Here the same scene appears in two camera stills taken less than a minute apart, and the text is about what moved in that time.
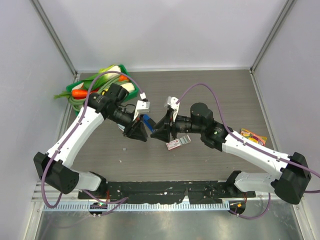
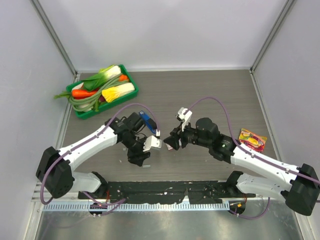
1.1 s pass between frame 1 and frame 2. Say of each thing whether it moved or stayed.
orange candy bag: stayed
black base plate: stayed
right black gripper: moved
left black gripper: moved
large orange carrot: stayed
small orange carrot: stayed
